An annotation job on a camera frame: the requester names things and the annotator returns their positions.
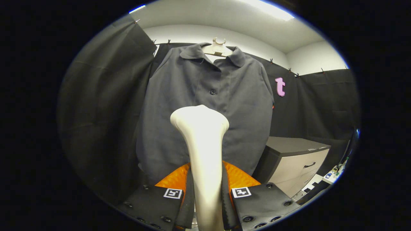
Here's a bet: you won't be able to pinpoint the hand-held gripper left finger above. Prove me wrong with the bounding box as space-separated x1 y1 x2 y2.
117 161 196 231

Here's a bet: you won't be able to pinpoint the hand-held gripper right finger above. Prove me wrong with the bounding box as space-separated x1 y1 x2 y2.
221 160 301 231

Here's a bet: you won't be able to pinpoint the white garment steamer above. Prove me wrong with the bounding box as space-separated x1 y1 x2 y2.
170 105 230 231

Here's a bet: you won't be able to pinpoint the dark grey button shirt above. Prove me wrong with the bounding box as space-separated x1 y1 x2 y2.
136 43 275 185

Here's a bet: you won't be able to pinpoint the cream garment hanger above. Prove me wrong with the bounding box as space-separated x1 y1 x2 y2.
202 37 234 57

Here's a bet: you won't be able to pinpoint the grey drawer cabinet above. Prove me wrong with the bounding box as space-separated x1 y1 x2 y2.
252 136 331 198

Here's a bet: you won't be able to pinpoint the row of small backdrop clips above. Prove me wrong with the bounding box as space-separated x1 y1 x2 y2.
135 19 349 78

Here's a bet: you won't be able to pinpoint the large ceiling light panel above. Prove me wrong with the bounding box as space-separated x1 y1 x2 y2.
238 0 295 22

